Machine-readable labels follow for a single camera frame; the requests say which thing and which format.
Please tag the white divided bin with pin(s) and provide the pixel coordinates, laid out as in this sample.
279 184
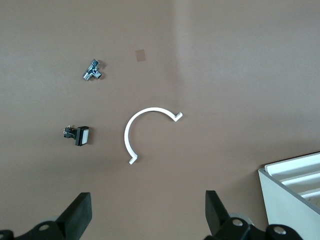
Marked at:
282 212

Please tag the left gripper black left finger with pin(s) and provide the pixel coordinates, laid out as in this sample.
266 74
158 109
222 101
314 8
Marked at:
75 217

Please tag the black white square push button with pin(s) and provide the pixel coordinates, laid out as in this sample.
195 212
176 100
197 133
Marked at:
81 136

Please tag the small metal blue connector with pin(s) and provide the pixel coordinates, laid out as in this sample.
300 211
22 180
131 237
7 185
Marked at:
92 71

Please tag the white curved plastic clip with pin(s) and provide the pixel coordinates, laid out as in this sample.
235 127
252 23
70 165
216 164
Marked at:
127 135

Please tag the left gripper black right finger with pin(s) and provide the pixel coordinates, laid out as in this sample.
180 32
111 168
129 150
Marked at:
217 220

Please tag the brown tape square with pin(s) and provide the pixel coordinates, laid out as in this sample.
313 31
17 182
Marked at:
140 55

